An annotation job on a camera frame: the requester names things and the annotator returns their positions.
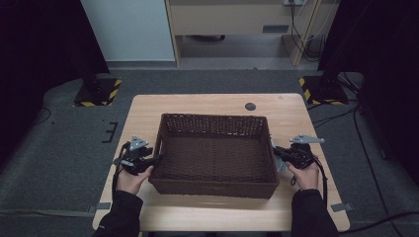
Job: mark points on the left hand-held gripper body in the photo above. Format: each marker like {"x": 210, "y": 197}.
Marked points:
{"x": 136, "y": 159}

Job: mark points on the light wooden desk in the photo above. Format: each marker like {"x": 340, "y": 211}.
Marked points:
{"x": 230, "y": 19}

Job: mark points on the grey tape piece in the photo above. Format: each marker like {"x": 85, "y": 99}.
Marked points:
{"x": 100, "y": 206}
{"x": 342, "y": 207}

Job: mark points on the brown woven basket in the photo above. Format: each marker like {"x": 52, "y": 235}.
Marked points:
{"x": 214, "y": 158}

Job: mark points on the black curtain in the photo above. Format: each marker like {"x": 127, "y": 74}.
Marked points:
{"x": 33, "y": 65}
{"x": 388, "y": 65}

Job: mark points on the person's right hand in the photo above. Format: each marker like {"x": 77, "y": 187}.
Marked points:
{"x": 306, "y": 177}

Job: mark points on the light blue cloth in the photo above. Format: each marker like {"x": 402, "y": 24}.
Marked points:
{"x": 280, "y": 164}

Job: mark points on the white panel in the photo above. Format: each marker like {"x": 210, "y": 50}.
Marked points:
{"x": 131, "y": 29}

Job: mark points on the round dark table grommet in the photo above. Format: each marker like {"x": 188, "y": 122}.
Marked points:
{"x": 250, "y": 106}

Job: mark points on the black stand with striped base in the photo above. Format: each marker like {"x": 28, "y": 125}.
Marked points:
{"x": 324, "y": 90}
{"x": 97, "y": 94}

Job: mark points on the person's left hand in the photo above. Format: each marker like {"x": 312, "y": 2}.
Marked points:
{"x": 133, "y": 182}

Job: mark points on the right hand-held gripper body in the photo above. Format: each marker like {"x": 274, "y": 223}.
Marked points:
{"x": 301, "y": 156}

